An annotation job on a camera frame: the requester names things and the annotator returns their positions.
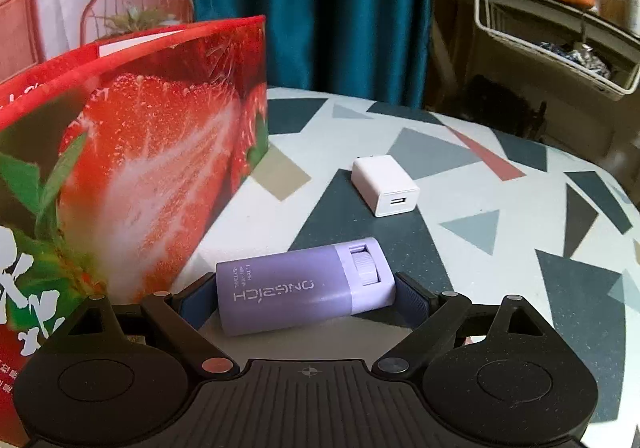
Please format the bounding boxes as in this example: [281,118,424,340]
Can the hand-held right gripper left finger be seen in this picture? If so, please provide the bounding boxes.
[59,273,242,377]

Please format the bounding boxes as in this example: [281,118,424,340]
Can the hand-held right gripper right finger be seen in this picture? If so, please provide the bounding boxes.
[377,273,552,377]

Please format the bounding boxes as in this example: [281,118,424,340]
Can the purple plastic case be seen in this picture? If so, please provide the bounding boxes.
[215,237,397,337]

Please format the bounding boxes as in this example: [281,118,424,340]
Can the red strawberry print cardboard box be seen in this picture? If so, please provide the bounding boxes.
[0,14,271,448]

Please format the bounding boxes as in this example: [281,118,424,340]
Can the white usb charger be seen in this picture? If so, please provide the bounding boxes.
[350,155,420,219]

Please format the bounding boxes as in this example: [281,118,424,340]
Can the grey dressing table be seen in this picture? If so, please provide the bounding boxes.
[432,0,640,81]

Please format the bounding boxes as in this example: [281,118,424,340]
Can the blue curtain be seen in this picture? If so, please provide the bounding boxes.
[189,0,439,109]

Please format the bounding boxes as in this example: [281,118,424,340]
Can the cotton swab box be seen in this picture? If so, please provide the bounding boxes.
[597,0,627,24]

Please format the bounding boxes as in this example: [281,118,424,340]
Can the white wire basket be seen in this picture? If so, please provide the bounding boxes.
[472,0,640,101]

